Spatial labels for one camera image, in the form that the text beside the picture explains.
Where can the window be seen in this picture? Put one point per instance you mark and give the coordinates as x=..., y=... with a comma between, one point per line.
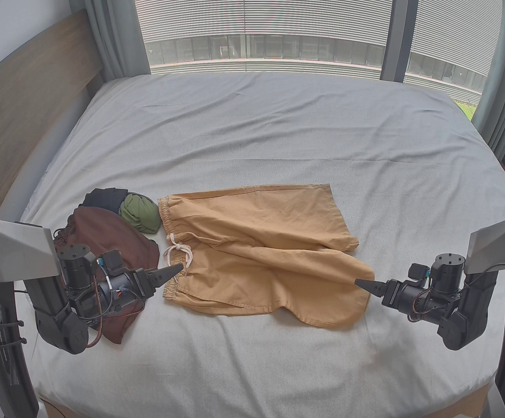
x=278, y=15

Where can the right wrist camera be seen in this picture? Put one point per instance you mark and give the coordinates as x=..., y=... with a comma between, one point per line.
x=418, y=271

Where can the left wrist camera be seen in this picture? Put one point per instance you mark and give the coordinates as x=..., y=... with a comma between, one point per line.
x=112, y=259

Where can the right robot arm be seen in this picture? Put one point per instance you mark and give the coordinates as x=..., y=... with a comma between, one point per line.
x=448, y=272

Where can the bed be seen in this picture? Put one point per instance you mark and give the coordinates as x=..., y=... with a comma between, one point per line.
x=278, y=124

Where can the brown garment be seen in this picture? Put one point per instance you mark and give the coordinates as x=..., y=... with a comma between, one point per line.
x=104, y=233

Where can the tan shorts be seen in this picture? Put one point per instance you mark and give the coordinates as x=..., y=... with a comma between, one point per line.
x=257, y=233

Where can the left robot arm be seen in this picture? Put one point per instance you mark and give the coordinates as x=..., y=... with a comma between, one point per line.
x=76, y=264

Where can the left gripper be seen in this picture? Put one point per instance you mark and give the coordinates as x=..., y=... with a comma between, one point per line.
x=133, y=286

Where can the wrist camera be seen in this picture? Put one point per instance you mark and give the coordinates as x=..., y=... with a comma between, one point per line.
x=112, y=259
x=418, y=271

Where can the black garment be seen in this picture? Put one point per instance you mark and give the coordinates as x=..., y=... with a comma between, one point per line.
x=102, y=198

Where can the green garment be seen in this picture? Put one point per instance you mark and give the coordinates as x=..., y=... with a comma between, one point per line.
x=139, y=214

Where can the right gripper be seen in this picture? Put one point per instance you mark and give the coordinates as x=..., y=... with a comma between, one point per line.
x=402, y=296

